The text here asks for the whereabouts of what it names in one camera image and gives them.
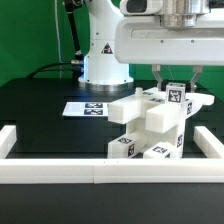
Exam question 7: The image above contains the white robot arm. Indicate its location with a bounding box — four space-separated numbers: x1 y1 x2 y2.
82 0 224 87

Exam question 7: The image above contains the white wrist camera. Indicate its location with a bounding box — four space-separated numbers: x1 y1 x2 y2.
120 0 163 15

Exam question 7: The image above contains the white marker base plate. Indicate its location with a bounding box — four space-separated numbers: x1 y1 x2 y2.
62 102 108 117

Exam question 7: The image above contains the white chair seat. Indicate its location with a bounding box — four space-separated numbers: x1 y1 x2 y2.
126 100 193 158

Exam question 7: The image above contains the black cable bundle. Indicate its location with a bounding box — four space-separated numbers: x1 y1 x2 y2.
26 0 86 79

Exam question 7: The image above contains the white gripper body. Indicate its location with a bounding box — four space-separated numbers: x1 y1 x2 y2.
114 14 224 66

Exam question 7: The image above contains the white U-shaped fence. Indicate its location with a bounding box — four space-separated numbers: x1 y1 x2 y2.
0 125 224 184

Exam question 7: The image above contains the white tagged cube nut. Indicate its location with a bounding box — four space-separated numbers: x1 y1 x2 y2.
166 82 186 104

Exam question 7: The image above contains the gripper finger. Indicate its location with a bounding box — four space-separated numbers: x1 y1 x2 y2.
152 64 163 90
190 65 203 92

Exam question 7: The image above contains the white chair back frame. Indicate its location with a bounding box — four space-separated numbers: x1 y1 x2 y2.
108 87 214 133

